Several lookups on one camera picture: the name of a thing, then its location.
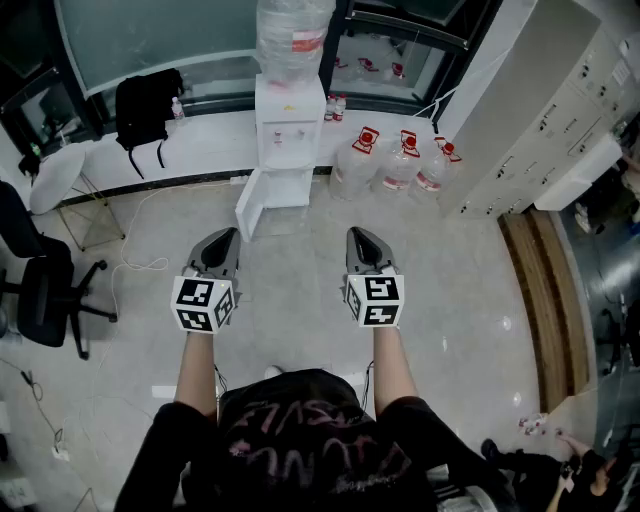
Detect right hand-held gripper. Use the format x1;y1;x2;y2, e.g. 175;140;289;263
344;226;405;329

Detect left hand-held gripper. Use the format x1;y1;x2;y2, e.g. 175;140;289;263
170;227;242;335

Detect white water dispenser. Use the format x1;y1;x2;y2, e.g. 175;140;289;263
234;73;326;244

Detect person's right forearm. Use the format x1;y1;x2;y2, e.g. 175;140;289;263
372;324;420;414

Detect person's left forearm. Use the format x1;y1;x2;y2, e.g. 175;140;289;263
174;328;220;416

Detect clear water jug red cap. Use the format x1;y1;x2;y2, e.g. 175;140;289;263
370;129;424;200
328;126;381;201
408;136;462;204

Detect grey locker cabinet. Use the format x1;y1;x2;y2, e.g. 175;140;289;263
439;0;640;220

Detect large clear water bottle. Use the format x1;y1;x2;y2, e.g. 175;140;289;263
255;0;335;92

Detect black backpack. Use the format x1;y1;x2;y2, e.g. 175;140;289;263
114;68;185;180

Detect black office chair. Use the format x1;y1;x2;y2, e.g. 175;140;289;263
0;179;119;361

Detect wooden step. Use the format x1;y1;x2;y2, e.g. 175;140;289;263
498;209;592;414

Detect person's black printed shirt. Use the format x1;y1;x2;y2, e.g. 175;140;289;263
114;368;516;512

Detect frosted glass window panel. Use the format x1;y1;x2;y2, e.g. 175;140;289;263
52;0;262;100

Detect red white packets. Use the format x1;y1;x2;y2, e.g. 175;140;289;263
517;412;550;437

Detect white power cable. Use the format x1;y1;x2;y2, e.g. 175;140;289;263
102;174;251;351

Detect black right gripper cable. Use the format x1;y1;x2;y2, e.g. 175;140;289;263
358;359;376;419

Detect thin black floor cable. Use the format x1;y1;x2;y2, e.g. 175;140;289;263
0;355;66;451

